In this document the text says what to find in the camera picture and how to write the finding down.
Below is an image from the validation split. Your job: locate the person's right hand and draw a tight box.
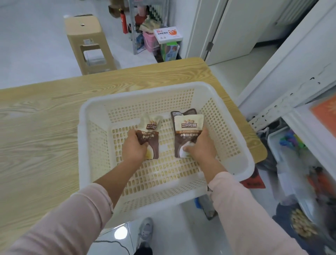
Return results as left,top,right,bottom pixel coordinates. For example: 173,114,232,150
183,127,217,164

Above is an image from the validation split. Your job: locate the person's left hand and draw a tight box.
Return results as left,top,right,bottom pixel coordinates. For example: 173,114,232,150
121,129,149,165

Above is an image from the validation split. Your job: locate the brown cream snack pouch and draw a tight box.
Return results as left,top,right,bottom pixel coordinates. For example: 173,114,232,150
135,114,164,160
171,108,205,158

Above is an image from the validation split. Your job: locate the person's left forearm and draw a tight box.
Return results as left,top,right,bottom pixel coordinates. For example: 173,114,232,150
0,159,143,255

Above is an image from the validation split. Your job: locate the person's right forearm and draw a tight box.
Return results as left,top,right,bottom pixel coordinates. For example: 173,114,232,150
199,156,308,255

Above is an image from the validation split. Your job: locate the white perforated plastic basket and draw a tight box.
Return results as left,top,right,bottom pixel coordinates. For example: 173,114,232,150
78,81,255,228

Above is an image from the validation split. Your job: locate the red paper bag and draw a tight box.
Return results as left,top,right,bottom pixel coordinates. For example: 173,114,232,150
240,167,266,189

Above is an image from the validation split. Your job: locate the person's grey shoe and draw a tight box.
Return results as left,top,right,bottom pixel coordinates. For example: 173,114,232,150
136,217,154,251

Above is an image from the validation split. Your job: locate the green blue carton box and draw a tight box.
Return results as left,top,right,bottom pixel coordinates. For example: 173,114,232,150
160,42,180,62

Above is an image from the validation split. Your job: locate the pink plastic basket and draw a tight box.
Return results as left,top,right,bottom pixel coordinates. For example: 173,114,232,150
142,31,160,53

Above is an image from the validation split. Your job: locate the clear plastic storage bin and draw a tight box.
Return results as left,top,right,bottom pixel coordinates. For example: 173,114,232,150
267,126,336,237

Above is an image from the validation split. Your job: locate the white box with orange print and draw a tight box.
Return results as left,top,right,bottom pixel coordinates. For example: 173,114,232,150
153,26,183,45

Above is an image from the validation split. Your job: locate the beige plastic stool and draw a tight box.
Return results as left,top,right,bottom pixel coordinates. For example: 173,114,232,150
65,15,117,76

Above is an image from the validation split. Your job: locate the white metal shelving unit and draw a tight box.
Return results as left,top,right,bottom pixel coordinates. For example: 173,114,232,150
237,0,336,182

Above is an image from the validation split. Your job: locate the red fire extinguisher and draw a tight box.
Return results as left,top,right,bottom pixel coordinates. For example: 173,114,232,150
119,8,129,35

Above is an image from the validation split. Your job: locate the grey metal shelf rack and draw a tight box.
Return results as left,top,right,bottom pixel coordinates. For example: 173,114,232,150
128,0,169,55

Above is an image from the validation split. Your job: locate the white door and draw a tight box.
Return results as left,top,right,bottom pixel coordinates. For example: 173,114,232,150
204,0,285,66

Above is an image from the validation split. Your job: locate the bag of round snacks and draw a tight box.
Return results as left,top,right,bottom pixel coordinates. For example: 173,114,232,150
290,208,319,239

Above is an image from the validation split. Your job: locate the orange printed box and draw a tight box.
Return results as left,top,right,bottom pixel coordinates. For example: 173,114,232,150
310,95,336,132

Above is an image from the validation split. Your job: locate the black cable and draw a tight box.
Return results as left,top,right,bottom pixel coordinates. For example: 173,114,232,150
94,239,137,255

